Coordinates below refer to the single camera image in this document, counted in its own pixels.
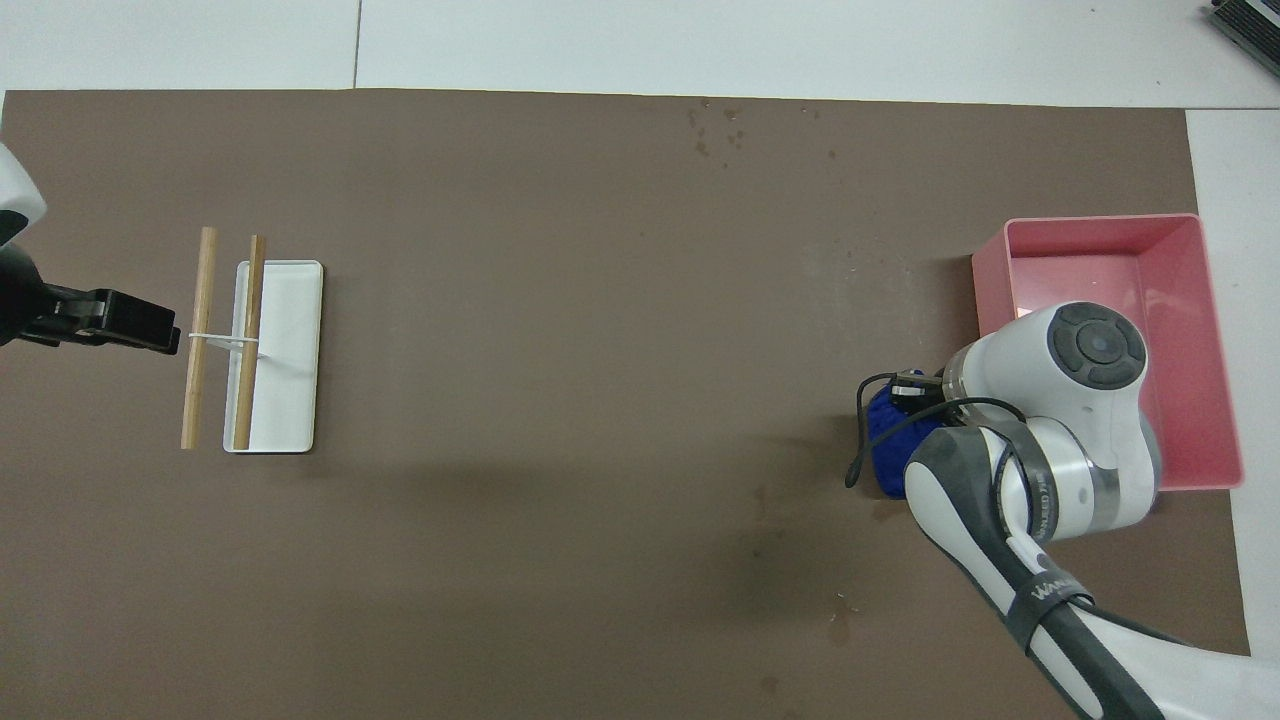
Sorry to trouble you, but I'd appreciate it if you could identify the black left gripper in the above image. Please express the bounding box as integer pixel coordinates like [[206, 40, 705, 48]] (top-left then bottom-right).
[[42, 285, 182, 356]]

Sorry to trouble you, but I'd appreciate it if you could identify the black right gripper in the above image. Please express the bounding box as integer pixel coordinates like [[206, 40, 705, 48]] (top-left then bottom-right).
[[890, 365, 969, 407]]

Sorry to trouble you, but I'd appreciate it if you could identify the blue towel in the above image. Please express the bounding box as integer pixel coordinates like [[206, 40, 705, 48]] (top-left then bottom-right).
[[865, 385, 946, 501]]

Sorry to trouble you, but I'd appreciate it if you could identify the pink plastic bin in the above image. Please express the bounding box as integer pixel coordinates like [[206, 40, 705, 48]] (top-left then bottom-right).
[[972, 213, 1244, 491]]

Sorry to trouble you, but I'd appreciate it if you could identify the brown table mat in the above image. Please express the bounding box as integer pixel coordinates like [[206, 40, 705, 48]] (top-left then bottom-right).
[[0, 88, 1259, 720]]

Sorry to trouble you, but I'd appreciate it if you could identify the grey ribbed device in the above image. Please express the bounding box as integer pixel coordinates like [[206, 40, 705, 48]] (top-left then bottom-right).
[[1205, 0, 1280, 51]]

